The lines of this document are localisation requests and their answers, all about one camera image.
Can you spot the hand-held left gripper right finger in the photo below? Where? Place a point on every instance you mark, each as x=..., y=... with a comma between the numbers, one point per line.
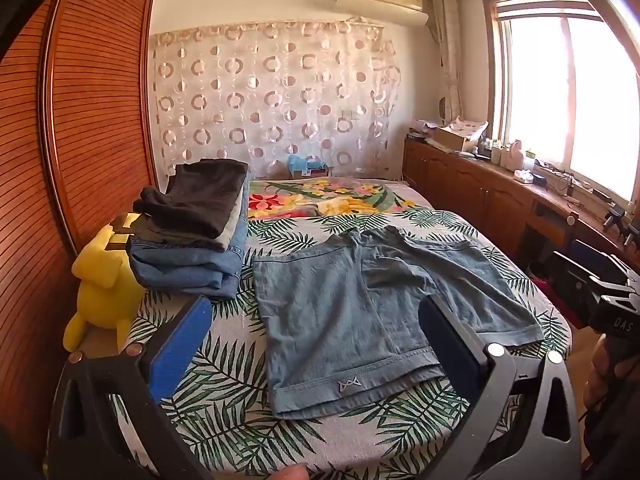
x=445, y=342

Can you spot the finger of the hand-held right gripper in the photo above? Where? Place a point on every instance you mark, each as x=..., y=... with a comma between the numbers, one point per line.
x=570, y=285

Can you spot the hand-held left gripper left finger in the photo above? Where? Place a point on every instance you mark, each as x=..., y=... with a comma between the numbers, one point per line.
x=180, y=347

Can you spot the light blue shorts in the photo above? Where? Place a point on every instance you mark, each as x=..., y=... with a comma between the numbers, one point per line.
x=350, y=310

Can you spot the folded black pants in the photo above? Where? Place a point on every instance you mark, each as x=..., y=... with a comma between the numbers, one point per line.
x=200, y=200

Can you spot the person's right hand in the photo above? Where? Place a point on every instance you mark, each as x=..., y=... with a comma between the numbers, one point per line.
x=597, y=377

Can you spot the person's left hand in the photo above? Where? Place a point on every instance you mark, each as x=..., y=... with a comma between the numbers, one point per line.
x=290, y=472

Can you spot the folded blue denim jeans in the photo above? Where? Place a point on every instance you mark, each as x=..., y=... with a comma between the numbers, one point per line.
x=185, y=270

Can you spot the small black tripod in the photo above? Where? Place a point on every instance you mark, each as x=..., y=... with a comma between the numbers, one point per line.
x=616, y=217

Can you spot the yellow plush toy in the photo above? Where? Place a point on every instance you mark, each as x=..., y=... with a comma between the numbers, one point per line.
x=102, y=285

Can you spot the folded white garment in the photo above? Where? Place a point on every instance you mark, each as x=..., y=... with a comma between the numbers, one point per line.
x=232, y=225

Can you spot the wooden cabinet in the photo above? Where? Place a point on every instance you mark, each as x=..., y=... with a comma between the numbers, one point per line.
x=475, y=190

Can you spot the floral blanket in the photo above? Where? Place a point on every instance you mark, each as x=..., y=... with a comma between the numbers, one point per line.
x=330, y=197

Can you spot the window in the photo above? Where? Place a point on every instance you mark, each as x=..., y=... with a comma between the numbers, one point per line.
x=565, y=100

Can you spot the cardboard box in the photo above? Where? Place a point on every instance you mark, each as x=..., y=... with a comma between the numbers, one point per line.
x=457, y=137

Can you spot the blue box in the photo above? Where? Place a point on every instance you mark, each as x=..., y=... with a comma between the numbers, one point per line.
x=305, y=166

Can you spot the wooden louvered wardrobe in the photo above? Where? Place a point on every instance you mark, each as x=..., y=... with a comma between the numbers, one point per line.
x=90, y=110

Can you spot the white lace window curtain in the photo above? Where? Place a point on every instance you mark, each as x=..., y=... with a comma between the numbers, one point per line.
x=447, y=50

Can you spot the sheer circle pattern curtain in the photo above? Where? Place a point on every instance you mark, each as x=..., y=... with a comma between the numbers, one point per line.
x=275, y=95

